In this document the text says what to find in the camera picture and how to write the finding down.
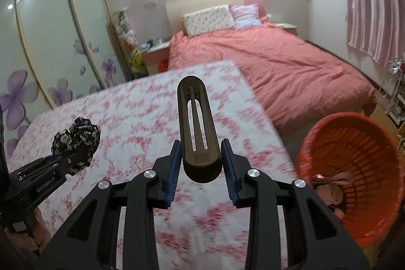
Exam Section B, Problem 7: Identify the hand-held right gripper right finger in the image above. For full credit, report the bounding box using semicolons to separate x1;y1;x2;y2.
220;139;371;270

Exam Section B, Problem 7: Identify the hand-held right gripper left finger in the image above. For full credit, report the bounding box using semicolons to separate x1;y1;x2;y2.
34;140;182;270

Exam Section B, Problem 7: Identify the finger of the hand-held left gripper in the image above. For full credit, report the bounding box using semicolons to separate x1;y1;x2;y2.
47;151;83;177

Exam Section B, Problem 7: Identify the brown slotted plastic clip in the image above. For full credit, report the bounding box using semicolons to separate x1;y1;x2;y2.
176;75;221;184

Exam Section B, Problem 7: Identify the black floral cloth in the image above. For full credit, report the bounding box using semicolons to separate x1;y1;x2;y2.
51;117;102;176

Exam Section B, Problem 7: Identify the orange plastic laundry basket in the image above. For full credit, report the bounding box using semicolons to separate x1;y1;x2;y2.
298;112;402;247

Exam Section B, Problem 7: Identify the person's left hand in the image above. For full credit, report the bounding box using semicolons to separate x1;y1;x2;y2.
7;206;44;258

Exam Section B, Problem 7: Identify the pink floral tablecloth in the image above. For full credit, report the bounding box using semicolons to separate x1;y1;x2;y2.
6;59;298;270

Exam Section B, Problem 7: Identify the pink nightstand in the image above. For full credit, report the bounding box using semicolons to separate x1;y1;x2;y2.
141;42;171;76
274;22;298;36

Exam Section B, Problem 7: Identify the bed with red duvet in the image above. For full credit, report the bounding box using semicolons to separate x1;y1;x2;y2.
167;20;378;131

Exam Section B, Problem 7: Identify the sliding wardrobe with purple flowers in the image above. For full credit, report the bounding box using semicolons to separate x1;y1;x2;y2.
0;0;132;160

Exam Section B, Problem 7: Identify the white floral pillow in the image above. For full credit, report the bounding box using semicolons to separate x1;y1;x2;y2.
182;4;235;36

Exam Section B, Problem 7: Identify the pink striped pillow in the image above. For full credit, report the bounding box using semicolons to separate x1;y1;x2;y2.
229;4;263;28

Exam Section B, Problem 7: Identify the pink curtain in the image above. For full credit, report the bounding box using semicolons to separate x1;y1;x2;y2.
335;0;405;63

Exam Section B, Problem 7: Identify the hanging string of plush toys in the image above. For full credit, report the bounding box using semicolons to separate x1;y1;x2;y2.
114;9;146;74

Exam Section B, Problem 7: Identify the white wire rack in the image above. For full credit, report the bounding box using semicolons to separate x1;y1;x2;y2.
378;58;405;125

